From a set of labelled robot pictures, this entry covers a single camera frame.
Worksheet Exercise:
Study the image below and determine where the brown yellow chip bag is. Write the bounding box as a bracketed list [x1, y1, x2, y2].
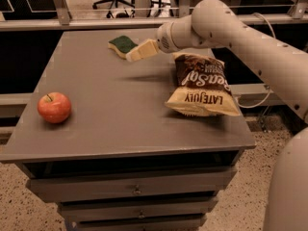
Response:
[166, 53, 240, 116]

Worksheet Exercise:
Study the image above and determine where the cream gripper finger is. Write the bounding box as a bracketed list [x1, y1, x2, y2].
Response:
[126, 38, 159, 62]

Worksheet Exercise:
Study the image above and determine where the red apple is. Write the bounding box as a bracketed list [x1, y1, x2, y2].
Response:
[37, 92, 71, 124]

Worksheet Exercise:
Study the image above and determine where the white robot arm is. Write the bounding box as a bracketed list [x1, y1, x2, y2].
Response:
[126, 0, 308, 231]

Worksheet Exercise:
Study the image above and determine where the white cable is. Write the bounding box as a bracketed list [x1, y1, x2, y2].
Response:
[236, 13, 277, 110]

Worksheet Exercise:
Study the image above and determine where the grey metal railing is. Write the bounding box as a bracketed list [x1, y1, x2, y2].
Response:
[0, 0, 308, 33]

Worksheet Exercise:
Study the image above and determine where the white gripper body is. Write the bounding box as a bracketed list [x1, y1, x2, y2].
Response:
[156, 16, 196, 53]

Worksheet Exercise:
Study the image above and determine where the green and yellow sponge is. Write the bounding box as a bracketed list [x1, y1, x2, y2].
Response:
[108, 36, 138, 59]

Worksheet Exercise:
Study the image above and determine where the grey drawer cabinet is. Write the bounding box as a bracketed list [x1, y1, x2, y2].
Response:
[1, 30, 255, 231]

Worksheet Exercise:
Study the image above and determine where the black office chair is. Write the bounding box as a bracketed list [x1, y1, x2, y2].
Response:
[92, 0, 135, 18]

